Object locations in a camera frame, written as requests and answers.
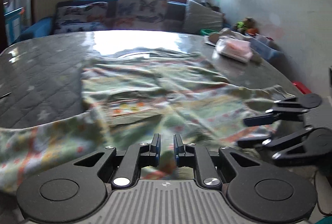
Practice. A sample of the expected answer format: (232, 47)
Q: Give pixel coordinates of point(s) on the grey pillow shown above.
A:
(198, 17)

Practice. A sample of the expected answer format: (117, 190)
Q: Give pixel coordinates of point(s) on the cream crumpled garment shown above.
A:
(225, 33)

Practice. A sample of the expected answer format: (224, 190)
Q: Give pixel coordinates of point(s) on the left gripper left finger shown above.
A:
(135, 158)

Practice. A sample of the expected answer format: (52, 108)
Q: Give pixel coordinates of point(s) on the red object at edge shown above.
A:
(301, 87)

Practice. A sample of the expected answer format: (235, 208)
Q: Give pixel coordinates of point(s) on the blue white cabinet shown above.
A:
(13, 24)

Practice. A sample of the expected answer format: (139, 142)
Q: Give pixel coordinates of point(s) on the teddy bear toy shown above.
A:
(246, 26)

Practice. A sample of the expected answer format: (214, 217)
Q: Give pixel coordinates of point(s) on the middle butterfly cushion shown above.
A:
(140, 14)

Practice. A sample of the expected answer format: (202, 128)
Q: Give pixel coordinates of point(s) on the grey quilted star tablecloth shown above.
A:
(41, 78)

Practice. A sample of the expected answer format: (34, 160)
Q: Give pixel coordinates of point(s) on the green patterned child jacket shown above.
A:
(130, 100)

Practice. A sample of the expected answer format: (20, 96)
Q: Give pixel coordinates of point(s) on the blue sofa bench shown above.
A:
(174, 18)

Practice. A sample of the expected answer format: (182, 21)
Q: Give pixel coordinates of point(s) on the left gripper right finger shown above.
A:
(198, 158)

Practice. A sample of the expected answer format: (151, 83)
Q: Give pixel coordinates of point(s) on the pink tissue pack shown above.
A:
(236, 49)

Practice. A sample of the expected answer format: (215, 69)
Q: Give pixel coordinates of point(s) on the green plastic bowl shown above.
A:
(206, 32)

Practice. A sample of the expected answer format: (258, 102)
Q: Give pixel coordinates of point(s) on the left butterfly cushion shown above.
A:
(88, 17)

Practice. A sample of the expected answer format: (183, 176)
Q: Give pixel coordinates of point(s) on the butterfly cushion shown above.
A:
(140, 14)
(88, 17)

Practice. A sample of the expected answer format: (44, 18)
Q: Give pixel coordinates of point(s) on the clear plastic storage box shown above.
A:
(266, 48)

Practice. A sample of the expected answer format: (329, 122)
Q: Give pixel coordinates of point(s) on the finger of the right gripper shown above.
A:
(307, 147)
(289, 109)

